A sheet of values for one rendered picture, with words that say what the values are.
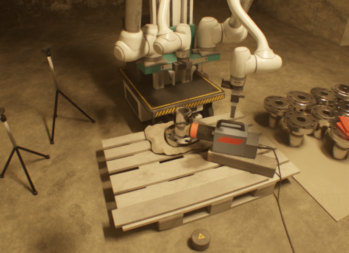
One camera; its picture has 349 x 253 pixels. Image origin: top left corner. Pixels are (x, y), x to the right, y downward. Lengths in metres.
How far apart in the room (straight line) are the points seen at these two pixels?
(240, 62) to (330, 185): 1.15
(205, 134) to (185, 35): 0.64
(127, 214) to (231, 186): 0.64
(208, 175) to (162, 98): 0.76
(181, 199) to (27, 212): 1.01
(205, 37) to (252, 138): 0.85
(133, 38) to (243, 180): 1.12
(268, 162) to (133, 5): 1.28
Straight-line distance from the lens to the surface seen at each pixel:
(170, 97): 2.15
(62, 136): 2.45
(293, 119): 2.20
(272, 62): 1.51
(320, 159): 2.31
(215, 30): 2.10
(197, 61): 2.11
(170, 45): 1.55
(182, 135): 1.90
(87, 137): 2.35
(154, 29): 1.88
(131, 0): 1.66
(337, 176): 2.23
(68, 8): 6.32
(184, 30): 1.65
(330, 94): 2.77
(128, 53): 1.73
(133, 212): 1.52
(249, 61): 1.46
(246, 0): 1.86
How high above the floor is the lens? 1.39
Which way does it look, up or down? 35 degrees down
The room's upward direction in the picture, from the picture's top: straight up
